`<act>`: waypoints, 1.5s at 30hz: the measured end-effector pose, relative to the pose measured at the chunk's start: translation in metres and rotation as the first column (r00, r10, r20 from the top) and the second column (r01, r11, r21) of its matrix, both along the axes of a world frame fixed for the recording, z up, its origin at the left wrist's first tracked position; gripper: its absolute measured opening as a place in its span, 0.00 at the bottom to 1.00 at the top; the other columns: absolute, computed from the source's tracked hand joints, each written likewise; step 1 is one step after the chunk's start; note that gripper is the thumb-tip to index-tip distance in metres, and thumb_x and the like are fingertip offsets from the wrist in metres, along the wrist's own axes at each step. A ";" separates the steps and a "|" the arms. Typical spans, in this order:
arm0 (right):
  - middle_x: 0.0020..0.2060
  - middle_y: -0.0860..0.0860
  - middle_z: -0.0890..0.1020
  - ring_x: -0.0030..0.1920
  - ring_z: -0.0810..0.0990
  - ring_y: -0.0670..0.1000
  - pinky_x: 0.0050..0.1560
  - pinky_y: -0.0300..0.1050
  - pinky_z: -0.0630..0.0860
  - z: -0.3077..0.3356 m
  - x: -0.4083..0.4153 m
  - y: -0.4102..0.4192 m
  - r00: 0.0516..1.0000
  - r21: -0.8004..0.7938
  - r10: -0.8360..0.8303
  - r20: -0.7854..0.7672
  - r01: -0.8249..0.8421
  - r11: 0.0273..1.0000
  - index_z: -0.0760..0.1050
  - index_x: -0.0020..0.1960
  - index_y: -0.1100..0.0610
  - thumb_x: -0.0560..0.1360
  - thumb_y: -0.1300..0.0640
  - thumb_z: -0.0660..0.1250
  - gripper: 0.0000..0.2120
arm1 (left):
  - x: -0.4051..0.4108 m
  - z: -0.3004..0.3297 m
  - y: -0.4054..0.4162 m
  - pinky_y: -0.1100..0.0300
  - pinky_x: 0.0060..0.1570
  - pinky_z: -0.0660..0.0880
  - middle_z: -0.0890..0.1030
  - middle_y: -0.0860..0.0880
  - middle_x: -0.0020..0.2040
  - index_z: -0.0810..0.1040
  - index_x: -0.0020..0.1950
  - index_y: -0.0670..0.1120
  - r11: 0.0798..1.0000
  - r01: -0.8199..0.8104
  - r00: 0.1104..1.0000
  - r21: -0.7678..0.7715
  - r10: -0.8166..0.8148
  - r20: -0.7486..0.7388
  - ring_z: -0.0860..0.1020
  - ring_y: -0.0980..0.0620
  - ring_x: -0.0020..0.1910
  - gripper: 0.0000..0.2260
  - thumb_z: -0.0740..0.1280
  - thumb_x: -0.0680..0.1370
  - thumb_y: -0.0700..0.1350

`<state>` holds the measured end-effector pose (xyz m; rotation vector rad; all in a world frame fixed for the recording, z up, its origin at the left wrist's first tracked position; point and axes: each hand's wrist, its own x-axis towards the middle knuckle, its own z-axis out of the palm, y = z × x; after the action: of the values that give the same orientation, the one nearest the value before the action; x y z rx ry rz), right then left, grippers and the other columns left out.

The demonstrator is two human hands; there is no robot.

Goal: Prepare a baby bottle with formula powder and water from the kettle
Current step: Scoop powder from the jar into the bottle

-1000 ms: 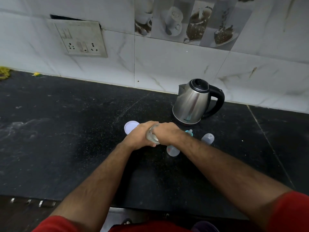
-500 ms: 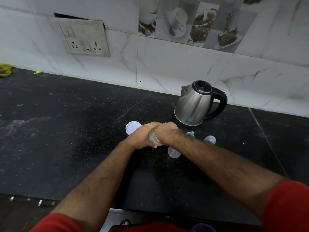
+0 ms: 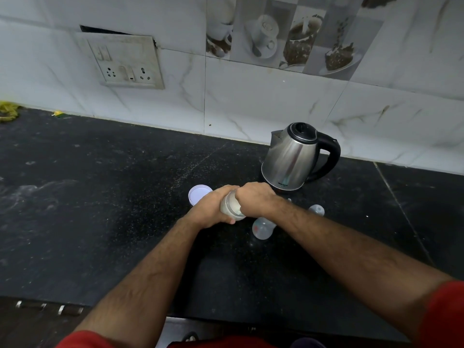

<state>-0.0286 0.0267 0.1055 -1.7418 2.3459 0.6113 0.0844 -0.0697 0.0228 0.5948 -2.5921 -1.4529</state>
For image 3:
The person's right hand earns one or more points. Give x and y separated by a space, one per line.
257 199

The person's left hand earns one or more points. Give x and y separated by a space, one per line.
208 211

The lavender jar lid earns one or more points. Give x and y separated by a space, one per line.
197 193

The clear jar of white powder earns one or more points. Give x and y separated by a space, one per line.
230 208

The clear baby bottle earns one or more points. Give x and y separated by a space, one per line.
262 230

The stainless steel electric kettle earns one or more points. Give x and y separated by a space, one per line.
290 159

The clear bottle cap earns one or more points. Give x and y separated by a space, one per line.
316 210

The person's right forearm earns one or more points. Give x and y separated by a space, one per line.
362 264

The person's left forearm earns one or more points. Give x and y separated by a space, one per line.
141 293

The person's red shirt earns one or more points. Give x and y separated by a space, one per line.
446 315

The coffee print decorative tile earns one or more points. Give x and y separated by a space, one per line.
290 36

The small yellow scrap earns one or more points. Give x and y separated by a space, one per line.
57 113

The yellow green scrubber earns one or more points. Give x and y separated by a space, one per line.
8 112

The white wall socket plate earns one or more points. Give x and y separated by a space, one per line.
123 61

